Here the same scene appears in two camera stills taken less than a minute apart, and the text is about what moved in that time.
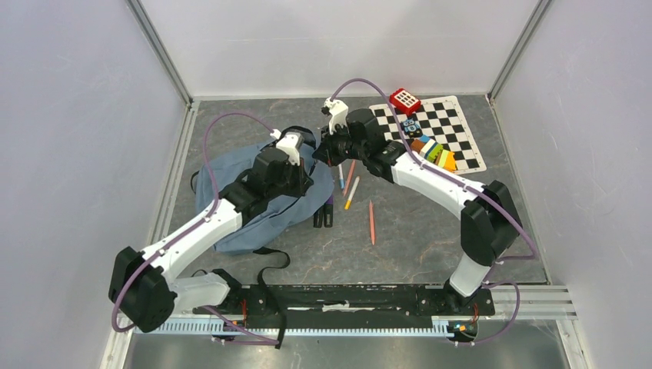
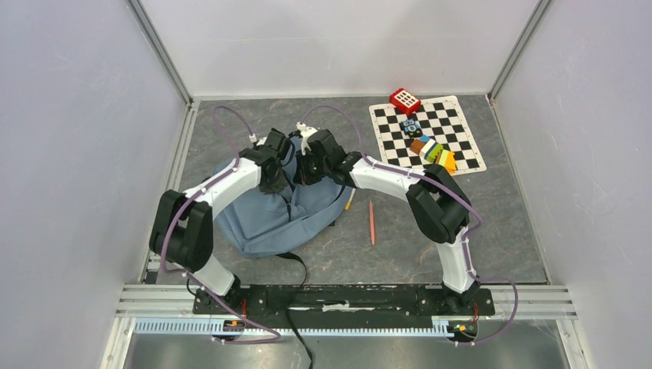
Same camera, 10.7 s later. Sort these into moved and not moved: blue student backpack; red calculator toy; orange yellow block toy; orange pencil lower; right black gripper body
Moved: blue student backpack; right black gripper body
Not moved: orange pencil lower; red calculator toy; orange yellow block toy
